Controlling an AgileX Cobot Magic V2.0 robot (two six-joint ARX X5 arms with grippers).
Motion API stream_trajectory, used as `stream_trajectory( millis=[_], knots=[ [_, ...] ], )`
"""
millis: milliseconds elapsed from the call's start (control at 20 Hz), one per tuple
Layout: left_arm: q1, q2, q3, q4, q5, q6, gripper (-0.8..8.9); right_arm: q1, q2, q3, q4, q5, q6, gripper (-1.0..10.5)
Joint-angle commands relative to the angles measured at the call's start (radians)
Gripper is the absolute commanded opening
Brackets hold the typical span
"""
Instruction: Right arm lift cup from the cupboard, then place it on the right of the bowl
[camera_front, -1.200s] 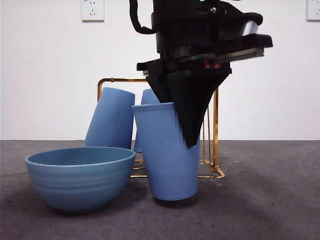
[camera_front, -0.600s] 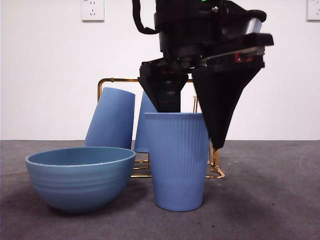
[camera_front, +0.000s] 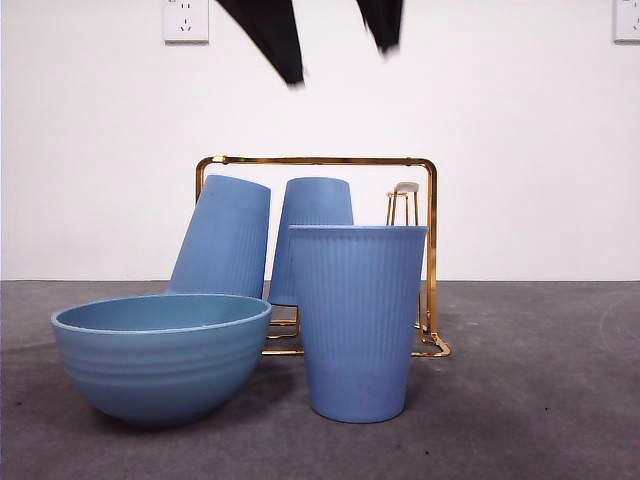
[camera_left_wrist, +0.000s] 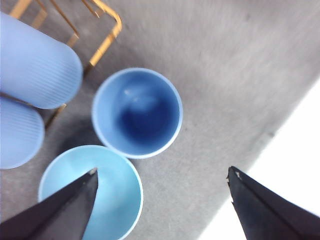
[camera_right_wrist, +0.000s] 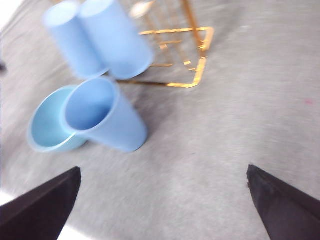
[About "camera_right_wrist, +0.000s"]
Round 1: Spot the blue ribbed plastic cup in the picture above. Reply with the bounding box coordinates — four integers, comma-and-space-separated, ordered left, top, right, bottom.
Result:
60, 75, 149, 154
76, 0, 156, 81
41, 0, 110, 79

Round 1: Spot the gold wire cup rack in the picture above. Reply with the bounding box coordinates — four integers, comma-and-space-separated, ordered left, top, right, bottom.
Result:
116, 0, 216, 89

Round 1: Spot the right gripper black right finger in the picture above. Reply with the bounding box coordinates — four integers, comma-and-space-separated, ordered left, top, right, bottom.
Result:
246, 164, 320, 240

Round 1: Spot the light blue ridged bowl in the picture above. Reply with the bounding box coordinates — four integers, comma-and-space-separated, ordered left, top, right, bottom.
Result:
27, 84, 90, 154

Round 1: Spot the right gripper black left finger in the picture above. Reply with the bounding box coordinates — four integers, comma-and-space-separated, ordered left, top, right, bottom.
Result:
0, 166, 82, 240

